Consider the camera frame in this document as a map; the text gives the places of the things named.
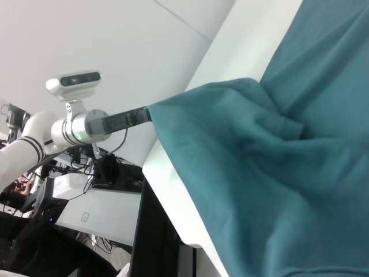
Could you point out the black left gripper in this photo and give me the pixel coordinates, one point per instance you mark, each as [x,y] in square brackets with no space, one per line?
[118,122]

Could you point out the teal T-shirt with white print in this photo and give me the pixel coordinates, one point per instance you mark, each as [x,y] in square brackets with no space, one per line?
[259,173]

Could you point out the black pouch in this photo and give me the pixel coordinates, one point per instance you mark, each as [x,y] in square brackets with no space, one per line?
[107,171]

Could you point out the white box device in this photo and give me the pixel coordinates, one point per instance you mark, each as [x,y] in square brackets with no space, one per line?
[69,184]

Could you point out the white cabinet with green symbol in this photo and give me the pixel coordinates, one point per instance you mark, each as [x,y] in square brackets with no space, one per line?
[101,213]

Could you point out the grey metal stand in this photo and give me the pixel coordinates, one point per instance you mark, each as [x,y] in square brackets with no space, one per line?
[13,118]

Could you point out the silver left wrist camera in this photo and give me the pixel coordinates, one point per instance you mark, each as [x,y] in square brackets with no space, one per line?
[73,82]

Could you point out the black table frame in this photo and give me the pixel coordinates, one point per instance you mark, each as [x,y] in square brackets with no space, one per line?
[150,231]

